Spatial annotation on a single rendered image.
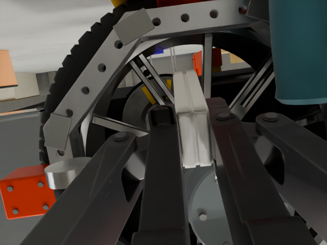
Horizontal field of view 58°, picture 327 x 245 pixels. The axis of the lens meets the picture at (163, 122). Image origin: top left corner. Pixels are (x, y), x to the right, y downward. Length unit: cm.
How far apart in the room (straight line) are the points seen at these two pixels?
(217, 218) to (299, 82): 19
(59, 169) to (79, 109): 22
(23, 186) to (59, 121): 13
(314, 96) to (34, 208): 45
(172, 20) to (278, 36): 16
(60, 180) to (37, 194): 27
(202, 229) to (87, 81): 28
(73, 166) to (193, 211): 16
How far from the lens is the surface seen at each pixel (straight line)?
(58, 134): 50
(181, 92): 16
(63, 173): 27
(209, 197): 36
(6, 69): 521
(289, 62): 40
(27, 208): 56
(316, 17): 39
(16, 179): 55
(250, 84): 60
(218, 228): 38
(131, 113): 104
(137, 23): 47
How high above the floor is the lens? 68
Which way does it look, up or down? 9 degrees up
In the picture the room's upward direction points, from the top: 172 degrees clockwise
